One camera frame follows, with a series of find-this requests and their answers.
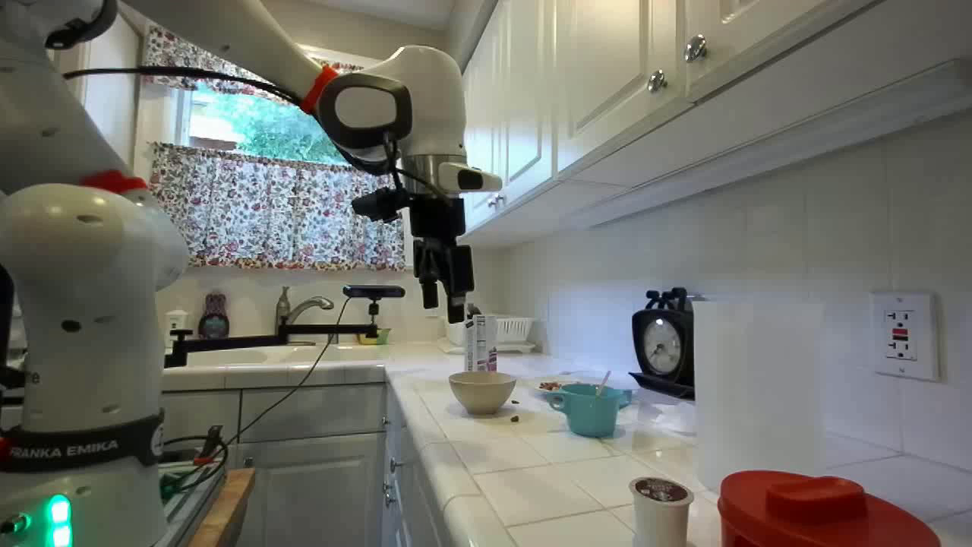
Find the wooden table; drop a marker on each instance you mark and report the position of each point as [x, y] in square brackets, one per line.
[225, 513]

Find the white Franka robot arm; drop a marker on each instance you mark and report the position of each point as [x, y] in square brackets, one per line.
[92, 292]

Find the white lower cabinets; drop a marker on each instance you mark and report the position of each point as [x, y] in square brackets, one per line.
[313, 474]

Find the white cabinets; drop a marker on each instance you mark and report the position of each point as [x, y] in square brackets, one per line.
[628, 42]
[313, 474]

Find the small white pod cup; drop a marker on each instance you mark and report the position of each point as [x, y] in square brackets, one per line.
[660, 518]

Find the chrome kitchen faucet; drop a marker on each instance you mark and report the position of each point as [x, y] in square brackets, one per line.
[282, 307]

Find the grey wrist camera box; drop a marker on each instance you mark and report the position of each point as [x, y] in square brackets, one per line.
[468, 182]

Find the floral cafe curtain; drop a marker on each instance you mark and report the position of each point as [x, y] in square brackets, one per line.
[275, 208]

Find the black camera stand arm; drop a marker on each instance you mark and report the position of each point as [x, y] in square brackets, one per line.
[261, 340]

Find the white kitchen sink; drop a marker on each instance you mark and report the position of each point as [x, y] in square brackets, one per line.
[261, 356]

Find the silver cabinet knob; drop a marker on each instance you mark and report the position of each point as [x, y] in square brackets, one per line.
[656, 79]
[698, 48]
[496, 202]

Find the floral curtain valance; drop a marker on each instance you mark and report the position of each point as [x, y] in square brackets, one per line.
[192, 49]

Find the white upper cabinets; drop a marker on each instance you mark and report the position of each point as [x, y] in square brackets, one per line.
[628, 42]

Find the red lidded container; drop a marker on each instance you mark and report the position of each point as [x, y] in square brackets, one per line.
[809, 513]

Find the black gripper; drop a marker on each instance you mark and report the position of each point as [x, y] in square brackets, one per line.
[437, 223]

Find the clear drinking straw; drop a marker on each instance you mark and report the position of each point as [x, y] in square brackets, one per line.
[602, 382]

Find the kitchen window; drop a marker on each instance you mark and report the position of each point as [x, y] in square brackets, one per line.
[261, 126]

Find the beige ceramic bowl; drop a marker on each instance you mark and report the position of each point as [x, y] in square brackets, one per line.
[482, 394]

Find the white plate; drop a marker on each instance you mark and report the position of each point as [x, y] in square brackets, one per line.
[547, 383]

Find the black stereo camera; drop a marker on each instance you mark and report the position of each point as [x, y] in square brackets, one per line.
[371, 292]

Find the white wall outlet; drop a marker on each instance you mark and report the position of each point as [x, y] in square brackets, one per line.
[904, 335]

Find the granulated sugar box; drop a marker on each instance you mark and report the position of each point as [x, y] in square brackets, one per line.
[482, 352]

